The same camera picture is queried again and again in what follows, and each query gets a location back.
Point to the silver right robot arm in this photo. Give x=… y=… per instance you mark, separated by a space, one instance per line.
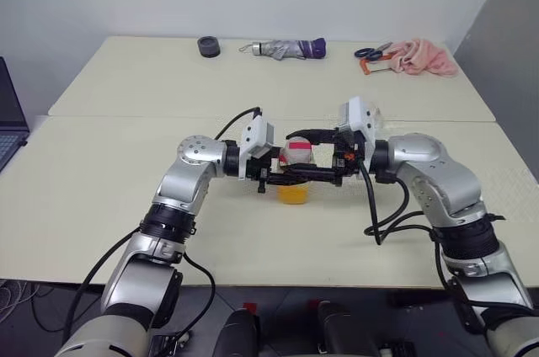
x=442 y=180

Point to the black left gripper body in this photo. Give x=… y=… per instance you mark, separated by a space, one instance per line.
x=261 y=169

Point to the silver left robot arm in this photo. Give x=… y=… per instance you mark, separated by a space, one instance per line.
x=189 y=180

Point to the dark rounded shape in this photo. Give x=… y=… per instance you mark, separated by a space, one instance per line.
x=242 y=331
x=334 y=327

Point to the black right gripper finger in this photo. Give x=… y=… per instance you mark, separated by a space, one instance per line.
x=320 y=135
x=316 y=173

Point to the small black device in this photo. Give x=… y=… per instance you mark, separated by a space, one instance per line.
x=168 y=340

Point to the black round lid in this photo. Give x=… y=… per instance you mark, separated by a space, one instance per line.
x=209 y=47

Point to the pink towel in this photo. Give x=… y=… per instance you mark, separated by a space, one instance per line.
x=425 y=58

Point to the folded silver purple umbrella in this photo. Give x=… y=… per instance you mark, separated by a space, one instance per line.
x=286 y=49

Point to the grey partition panel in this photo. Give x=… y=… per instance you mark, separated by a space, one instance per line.
x=505 y=58

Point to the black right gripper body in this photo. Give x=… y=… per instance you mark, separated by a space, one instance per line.
x=343 y=163

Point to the clear bottle with orange drink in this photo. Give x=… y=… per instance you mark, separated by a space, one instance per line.
x=295 y=197

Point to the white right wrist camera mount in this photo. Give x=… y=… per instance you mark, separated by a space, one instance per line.
x=358 y=115

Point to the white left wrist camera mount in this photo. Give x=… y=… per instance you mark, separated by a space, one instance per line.
x=257 y=134

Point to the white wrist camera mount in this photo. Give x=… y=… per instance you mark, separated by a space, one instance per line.
x=257 y=134
x=358 y=115

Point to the dark laptop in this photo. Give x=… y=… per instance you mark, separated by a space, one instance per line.
x=10 y=113

